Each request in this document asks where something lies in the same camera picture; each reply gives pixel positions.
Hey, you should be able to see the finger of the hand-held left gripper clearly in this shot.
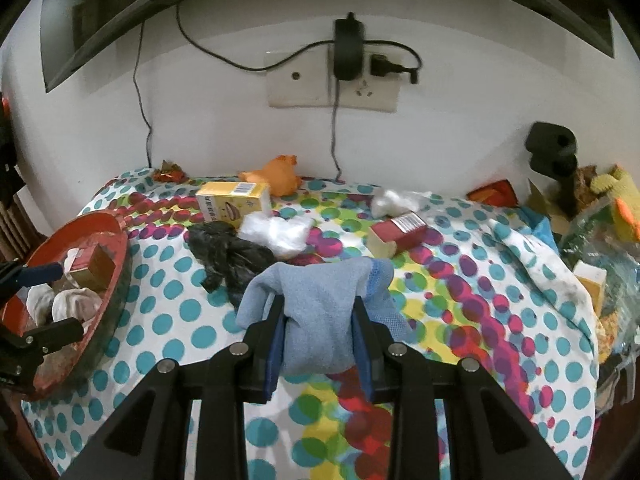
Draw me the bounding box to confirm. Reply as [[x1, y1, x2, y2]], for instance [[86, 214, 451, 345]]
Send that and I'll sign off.
[[0, 318, 85, 393], [0, 259, 64, 293]]

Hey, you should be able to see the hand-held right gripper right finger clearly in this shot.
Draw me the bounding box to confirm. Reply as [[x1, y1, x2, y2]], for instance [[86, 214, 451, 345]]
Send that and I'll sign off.
[[350, 296, 573, 480]]

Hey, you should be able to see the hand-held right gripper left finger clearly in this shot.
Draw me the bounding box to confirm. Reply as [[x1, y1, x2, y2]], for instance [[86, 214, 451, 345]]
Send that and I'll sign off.
[[60, 294, 288, 480]]

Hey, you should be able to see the small white sock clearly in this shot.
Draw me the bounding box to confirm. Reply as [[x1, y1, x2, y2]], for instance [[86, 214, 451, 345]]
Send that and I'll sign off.
[[26, 284, 57, 327]]

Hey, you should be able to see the grey-white sock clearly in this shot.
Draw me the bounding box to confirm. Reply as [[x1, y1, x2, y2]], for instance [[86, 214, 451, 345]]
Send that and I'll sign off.
[[52, 287, 104, 327]]

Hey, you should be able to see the large red box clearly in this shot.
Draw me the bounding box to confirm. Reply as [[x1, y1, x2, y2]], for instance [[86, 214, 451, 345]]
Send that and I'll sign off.
[[67, 245, 115, 292]]

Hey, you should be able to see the large light blue sock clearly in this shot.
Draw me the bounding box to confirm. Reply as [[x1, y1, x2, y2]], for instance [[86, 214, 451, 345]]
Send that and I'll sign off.
[[235, 258, 416, 376]]

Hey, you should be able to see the round red tray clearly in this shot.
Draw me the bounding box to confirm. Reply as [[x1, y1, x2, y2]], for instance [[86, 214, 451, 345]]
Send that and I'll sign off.
[[0, 211, 132, 401]]

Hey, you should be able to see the white plastic bag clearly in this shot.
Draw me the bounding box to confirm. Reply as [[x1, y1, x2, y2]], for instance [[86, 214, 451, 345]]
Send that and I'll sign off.
[[237, 211, 316, 261]]

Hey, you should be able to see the small dark red box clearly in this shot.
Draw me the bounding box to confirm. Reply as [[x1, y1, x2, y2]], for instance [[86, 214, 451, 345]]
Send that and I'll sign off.
[[369, 211, 428, 257]]

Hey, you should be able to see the yellow box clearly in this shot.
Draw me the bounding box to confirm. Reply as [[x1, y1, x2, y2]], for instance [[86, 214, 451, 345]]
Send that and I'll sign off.
[[195, 180, 272, 223]]

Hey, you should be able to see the black plastic bag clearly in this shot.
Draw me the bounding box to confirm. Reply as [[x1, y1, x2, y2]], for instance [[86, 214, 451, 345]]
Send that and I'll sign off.
[[186, 220, 276, 293]]

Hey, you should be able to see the polka dot table cloth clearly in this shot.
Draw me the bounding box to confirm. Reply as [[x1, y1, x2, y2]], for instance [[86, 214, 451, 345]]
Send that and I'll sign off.
[[22, 167, 601, 480]]

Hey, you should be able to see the red candy wrapper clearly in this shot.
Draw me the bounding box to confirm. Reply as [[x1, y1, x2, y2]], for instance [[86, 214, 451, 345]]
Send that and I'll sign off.
[[152, 159, 187, 182]]

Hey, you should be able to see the orange toy pig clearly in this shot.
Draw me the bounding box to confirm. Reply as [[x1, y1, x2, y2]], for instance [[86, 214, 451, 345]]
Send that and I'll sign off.
[[237, 155, 301, 196]]

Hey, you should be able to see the red packet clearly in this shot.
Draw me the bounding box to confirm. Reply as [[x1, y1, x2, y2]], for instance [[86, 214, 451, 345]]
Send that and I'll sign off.
[[466, 180, 518, 207]]

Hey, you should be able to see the brown cardboard piece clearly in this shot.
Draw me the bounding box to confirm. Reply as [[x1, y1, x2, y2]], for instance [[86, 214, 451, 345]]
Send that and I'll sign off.
[[525, 180, 571, 236]]

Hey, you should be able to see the small yellow carton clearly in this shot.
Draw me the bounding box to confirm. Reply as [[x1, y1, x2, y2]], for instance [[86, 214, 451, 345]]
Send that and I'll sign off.
[[572, 261, 608, 318]]

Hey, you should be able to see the black television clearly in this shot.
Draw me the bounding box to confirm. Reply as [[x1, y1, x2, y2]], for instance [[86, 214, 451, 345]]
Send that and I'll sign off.
[[42, 0, 615, 93]]

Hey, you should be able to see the large clear plastic bag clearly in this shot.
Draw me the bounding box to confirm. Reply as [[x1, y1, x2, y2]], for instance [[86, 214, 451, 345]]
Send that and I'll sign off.
[[557, 200, 640, 356]]

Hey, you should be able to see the black plug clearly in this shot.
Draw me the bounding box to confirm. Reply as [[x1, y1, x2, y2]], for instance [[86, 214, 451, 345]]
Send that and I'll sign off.
[[369, 52, 422, 85]]

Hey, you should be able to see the yellow plush toy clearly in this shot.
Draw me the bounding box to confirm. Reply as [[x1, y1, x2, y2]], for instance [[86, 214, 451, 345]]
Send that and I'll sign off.
[[587, 165, 640, 243]]

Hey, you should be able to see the black power adapter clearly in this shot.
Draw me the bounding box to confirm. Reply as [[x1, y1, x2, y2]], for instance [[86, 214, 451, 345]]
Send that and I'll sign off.
[[334, 12, 366, 82]]

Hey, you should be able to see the thin black television cable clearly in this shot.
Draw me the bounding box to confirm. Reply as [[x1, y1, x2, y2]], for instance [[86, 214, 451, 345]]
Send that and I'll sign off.
[[132, 22, 153, 167]]

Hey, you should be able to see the black adapter cable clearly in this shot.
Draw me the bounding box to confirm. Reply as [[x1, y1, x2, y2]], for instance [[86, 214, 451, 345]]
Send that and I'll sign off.
[[329, 80, 346, 182]]

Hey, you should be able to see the white wall power socket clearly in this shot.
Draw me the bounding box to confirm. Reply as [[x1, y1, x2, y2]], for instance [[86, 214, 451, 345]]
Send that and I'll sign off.
[[330, 45, 401, 113]]

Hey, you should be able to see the white wall plate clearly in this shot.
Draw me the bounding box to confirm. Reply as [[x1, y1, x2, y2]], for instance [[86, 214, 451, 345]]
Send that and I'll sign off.
[[265, 51, 333, 108]]

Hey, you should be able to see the black camera stand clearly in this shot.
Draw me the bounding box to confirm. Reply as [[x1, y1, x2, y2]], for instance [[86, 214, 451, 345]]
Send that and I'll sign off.
[[525, 121, 581, 216]]

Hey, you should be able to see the black plug cable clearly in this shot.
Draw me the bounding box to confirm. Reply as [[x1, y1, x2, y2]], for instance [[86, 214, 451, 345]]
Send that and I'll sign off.
[[176, 2, 423, 85]]

